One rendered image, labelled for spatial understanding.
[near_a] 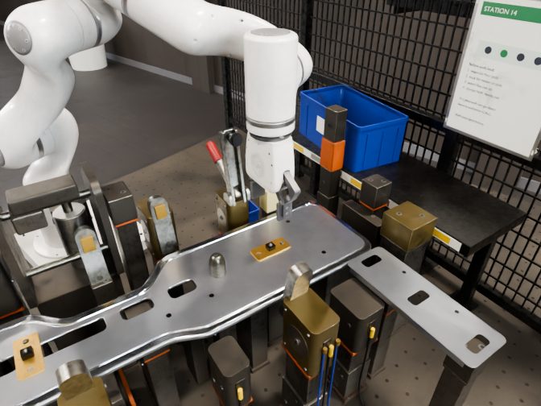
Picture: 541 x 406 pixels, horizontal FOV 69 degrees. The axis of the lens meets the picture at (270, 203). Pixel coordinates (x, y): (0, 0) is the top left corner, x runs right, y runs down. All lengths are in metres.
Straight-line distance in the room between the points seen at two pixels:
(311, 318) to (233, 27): 0.50
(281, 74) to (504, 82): 0.56
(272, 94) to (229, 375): 0.44
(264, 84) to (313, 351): 0.43
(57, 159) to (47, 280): 0.42
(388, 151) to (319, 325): 0.61
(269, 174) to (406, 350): 0.62
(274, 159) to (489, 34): 0.58
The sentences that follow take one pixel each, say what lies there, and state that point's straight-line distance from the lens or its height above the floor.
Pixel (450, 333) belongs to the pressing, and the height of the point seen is 1.00.
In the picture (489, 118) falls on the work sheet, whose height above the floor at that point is 1.21.
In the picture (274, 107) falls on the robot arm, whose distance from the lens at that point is 0.65.
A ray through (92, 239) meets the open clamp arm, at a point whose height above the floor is 1.09.
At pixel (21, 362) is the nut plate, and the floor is 1.00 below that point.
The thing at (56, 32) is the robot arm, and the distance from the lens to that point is 0.87.
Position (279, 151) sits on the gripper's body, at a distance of 0.67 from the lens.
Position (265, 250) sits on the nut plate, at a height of 1.00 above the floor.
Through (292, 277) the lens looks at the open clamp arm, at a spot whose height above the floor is 1.10.
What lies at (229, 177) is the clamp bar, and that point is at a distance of 0.88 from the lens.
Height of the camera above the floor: 1.56
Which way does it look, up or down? 34 degrees down
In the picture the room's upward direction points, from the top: straight up
